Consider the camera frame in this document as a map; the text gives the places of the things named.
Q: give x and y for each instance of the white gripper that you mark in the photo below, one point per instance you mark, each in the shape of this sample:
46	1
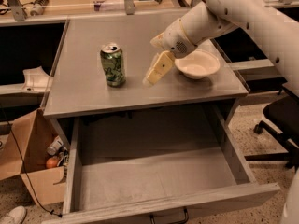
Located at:
172	38

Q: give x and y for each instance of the green soda can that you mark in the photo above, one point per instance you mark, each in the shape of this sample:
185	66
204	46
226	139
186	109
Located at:
113	65

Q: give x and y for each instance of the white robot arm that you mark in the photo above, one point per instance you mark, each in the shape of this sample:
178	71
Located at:
274	33

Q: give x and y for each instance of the grey open top drawer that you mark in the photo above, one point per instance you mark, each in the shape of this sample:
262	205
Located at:
124	184

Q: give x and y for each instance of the white paper bowl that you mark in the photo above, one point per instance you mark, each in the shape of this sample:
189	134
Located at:
198	64

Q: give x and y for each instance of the grey cabinet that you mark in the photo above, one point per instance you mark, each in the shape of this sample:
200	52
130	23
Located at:
99	77

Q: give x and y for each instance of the white curved plastic part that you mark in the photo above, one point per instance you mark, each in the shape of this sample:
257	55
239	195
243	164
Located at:
36	80

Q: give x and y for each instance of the white bottle in box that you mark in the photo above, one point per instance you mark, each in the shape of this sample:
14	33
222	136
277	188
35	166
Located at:
55	146

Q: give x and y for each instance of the black office chair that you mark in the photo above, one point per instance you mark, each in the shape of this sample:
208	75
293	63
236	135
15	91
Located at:
280	131

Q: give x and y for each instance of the black white handheld device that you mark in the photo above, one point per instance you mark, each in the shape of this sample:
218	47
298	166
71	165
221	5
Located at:
38	7

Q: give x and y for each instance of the orange fruit in box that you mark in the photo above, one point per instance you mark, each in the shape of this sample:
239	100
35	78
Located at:
52	162

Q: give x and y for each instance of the brown cardboard box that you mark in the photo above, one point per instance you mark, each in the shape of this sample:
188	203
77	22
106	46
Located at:
25	154

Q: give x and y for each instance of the white shoe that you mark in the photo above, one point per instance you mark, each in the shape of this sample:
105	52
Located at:
15	216

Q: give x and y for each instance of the black drawer handle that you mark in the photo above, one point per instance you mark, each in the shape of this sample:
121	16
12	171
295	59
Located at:
175	216

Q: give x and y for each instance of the grey metal bracket left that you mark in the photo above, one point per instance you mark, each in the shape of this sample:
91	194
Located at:
17	11

